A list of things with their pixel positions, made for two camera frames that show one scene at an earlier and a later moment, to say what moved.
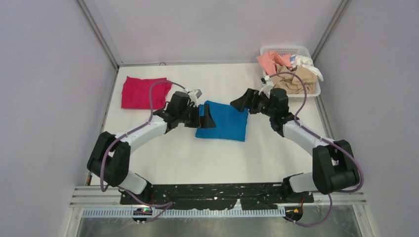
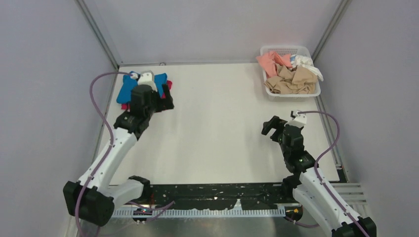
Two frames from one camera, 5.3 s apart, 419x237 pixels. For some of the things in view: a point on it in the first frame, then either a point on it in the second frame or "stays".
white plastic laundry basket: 305,51 stays
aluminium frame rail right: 330,29 stays
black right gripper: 249,100 → 276,123
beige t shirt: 291,83 stays
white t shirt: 307,62 stays
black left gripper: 205,121 → 162,104
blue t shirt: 230,123 → 129,83
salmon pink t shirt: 269,60 stays
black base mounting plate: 248,196 stays
